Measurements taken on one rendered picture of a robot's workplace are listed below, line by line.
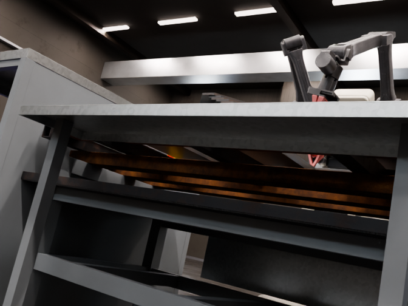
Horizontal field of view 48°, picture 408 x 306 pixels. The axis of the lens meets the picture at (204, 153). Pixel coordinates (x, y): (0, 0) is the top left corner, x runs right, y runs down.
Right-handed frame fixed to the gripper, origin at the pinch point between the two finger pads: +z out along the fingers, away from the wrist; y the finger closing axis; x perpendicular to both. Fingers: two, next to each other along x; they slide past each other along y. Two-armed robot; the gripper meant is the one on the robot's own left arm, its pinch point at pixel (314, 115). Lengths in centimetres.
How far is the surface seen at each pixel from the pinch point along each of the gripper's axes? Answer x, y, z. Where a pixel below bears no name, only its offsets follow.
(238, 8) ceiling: 640, -628, -371
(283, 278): 42, -5, 61
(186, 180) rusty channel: -1, -41, 40
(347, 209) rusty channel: 18.3, 17.5, 25.7
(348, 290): 42, 21, 53
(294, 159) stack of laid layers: 5.8, -3.4, 16.3
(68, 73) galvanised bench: -34, -97, 19
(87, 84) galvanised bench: -23, -97, 19
